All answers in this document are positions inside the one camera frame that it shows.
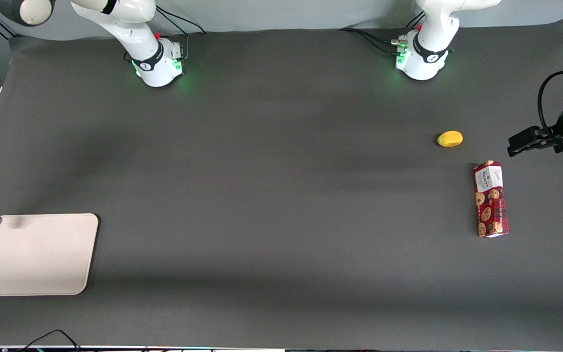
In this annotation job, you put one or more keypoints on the yellow mango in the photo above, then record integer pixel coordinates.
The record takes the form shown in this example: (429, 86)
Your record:
(450, 139)

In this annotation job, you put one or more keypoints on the red cookie box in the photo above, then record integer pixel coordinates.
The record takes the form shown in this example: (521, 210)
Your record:
(490, 205)

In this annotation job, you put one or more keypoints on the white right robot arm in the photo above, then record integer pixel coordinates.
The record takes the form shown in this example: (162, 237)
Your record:
(135, 34)

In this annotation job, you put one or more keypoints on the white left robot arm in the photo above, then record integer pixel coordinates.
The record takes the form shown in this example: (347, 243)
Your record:
(428, 49)

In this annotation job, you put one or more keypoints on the dark grey table mat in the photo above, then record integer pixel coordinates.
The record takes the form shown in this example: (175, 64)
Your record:
(281, 195)

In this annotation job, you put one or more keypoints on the beige plastic tray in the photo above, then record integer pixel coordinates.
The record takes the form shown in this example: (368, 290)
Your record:
(34, 254)

